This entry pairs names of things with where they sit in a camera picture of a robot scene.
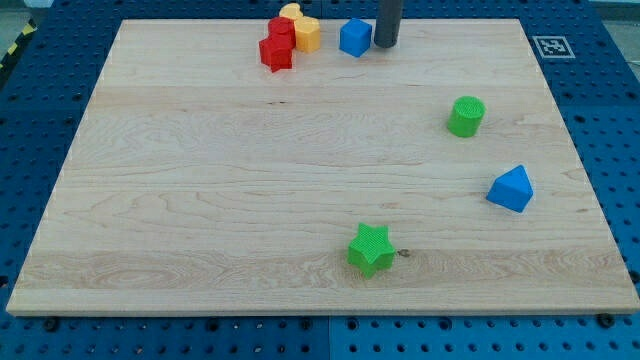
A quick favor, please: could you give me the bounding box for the green star block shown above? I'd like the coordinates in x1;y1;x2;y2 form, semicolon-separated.
347;223;396;279

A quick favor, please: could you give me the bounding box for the light wooden board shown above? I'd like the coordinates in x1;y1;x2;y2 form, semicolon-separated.
7;19;639;317

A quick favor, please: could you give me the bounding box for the red star block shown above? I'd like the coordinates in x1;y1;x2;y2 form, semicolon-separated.
258;35;293;73

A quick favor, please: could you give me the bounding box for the blue cube block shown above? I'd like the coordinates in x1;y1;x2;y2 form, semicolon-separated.
339;18;373;58

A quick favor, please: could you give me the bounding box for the yellow hexagon block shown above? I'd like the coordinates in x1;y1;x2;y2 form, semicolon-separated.
294;16;321;53

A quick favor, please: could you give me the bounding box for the red cylinder block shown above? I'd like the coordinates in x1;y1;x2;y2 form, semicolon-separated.
267;16;296;49

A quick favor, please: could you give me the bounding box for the green cylinder block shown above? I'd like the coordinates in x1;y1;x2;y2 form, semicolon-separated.
447;96;486;138

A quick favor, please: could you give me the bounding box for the yellow heart block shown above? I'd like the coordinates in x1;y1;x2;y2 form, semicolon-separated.
279;3;304;21

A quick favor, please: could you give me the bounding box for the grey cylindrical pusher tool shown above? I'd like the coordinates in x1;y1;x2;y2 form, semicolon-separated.
374;0;403;48

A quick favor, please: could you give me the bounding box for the blue triangular prism block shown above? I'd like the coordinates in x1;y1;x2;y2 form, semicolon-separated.
486;165;534;213

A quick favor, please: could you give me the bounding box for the white fiducial marker tag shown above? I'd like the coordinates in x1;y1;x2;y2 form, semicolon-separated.
533;35;575;59

